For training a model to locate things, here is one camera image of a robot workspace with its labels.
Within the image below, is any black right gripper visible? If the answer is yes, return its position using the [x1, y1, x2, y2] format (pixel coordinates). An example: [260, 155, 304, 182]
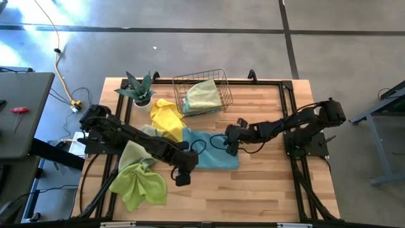
[223, 117, 254, 144]

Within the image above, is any metal wire basket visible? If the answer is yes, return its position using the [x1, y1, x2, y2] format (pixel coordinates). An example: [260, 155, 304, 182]
[172, 68, 234, 117]

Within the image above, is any pale green microfiber towel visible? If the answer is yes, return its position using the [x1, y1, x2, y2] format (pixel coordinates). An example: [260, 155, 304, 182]
[185, 79, 223, 111]
[118, 123, 166, 174]

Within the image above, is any yellow microfiber towel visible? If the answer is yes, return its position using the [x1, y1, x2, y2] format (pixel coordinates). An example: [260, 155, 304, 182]
[149, 98, 187, 143]

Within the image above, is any lime green microfiber towel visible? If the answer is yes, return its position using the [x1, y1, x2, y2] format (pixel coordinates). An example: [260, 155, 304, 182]
[108, 162, 168, 213]

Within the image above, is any white plant pot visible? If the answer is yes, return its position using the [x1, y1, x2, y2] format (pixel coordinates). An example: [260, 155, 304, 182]
[132, 96, 154, 113]

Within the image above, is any green snake plant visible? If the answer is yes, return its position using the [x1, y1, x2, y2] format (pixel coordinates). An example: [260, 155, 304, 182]
[114, 70, 157, 99]

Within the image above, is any white power adapter box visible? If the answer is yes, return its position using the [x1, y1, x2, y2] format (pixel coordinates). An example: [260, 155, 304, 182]
[67, 130, 87, 156]

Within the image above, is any black side table foot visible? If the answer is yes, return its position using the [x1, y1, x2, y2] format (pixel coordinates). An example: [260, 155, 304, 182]
[28, 137, 86, 171]

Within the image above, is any blue-grey metal desk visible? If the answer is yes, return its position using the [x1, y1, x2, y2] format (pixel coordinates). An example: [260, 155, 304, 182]
[349, 79, 405, 187]

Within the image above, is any grey side table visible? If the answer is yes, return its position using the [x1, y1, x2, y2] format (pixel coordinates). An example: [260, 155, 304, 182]
[0, 71, 56, 160]

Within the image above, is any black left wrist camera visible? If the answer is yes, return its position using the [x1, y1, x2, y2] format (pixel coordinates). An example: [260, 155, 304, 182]
[174, 172, 192, 187]

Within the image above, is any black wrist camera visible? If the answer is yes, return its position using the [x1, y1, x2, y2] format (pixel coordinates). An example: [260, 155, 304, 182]
[174, 172, 192, 187]
[225, 141, 240, 158]

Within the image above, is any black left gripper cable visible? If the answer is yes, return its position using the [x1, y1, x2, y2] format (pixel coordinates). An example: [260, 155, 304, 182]
[189, 138, 208, 156]

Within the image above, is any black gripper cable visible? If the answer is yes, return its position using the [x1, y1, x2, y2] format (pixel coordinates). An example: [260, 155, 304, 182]
[209, 132, 229, 152]
[189, 138, 208, 156]

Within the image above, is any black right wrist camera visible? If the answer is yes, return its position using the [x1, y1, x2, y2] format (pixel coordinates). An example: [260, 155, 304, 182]
[225, 141, 240, 158]

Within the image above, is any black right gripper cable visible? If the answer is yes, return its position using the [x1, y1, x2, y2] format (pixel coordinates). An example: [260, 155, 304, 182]
[209, 132, 229, 152]

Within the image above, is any black aluminium table frame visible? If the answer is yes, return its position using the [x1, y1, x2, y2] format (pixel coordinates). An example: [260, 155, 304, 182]
[72, 68, 342, 228]

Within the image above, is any yellow floor cable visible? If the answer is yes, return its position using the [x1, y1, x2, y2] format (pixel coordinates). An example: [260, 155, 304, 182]
[33, 0, 84, 113]

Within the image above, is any red-handled tool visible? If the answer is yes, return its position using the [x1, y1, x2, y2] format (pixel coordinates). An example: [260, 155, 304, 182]
[9, 106, 30, 134]

